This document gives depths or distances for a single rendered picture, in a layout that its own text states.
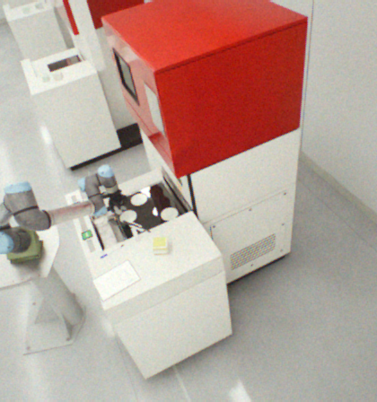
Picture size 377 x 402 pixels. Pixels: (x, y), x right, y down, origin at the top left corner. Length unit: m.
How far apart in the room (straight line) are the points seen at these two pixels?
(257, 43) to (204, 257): 1.02
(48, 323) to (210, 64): 2.24
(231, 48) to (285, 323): 1.85
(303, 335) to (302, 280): 0.42
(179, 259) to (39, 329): 1.54
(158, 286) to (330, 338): 1.35
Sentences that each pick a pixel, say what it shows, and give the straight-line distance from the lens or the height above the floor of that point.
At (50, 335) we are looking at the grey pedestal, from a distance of 3.07.
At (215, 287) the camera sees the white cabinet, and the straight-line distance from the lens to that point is 2.10.
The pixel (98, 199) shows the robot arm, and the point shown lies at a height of 1.16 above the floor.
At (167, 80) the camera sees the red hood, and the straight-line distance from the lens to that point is 1.62.
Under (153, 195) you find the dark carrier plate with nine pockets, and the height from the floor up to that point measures 0.90.
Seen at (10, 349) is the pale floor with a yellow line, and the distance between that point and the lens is 3.19.
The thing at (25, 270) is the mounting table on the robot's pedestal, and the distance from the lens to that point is 2.38.
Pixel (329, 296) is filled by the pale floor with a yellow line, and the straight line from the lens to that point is 2.93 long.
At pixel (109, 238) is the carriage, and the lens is 2.21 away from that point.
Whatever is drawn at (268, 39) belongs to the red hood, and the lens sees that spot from 1.81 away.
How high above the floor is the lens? 2.50
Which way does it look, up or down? 44 degrees down
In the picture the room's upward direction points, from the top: 12 degrees counter-clockwise
